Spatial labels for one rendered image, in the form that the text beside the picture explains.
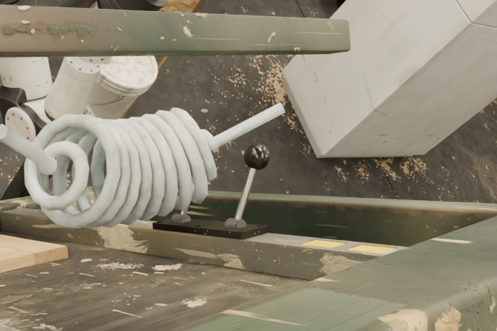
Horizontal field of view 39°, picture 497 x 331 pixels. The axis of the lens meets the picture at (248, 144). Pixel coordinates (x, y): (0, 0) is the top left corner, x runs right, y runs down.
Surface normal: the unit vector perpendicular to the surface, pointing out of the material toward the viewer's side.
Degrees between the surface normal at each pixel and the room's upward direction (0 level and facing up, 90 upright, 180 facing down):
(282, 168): 0
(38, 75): 46
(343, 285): 57
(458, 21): 90
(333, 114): 90
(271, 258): 90
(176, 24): 33
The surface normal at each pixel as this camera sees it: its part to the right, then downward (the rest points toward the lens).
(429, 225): -0.72, 0.10
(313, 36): 0.69, -0.02
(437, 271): -0.08, -1.00
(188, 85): 0.54, -0.55
